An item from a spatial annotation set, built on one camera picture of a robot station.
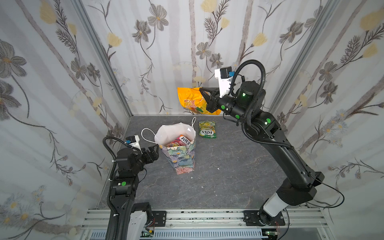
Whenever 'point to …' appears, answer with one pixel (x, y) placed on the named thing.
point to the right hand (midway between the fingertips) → (202, 83)
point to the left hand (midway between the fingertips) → (150, 142)
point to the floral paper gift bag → (181, 157)
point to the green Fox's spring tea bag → (207, 129)
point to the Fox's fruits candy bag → (180, 141)
